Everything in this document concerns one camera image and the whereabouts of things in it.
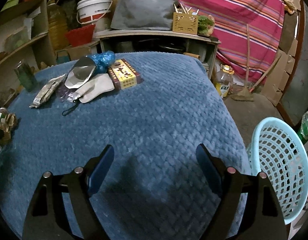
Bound wooden wall shelf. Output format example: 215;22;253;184
0;0;57;86

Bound silver foil snack wrapper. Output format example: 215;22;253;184
29;74;66;108

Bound cooking oil bottle on floor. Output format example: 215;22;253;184
214;65;234;98

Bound black silver foil bag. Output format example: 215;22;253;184
64;56;97;89

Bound beige cloth pouch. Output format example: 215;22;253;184
73;74;115;103

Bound grey side table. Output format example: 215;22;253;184
94;30;221;78

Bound white plastic bucket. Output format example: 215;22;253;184
76;0;113;33

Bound large yellow oil jug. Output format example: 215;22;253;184
47;0;69;51

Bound blue quilted table cover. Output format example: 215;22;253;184
0;52;251;239

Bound purple blister pack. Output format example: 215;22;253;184
56;83;76;102

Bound red striped curtain cloth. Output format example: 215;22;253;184
179;0;284;82

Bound light blue plastic basket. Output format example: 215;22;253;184
246;117;308;224

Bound straw broom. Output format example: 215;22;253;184
232;24;254;101

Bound dark green glass jar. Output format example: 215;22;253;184
14;60;37;92

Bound red plastic basket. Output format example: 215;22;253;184
65;24;95;47

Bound crumpled blue plastic bag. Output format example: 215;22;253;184
87;51;116;74

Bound yellow brown printed box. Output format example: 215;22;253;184
108;59;143;90

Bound green leafy vegetables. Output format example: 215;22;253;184
197;15;215;37

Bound green plastic bag bin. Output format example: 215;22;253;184
297;111;308;144

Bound yellow chopstick holder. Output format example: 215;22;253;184
172;12;198;35

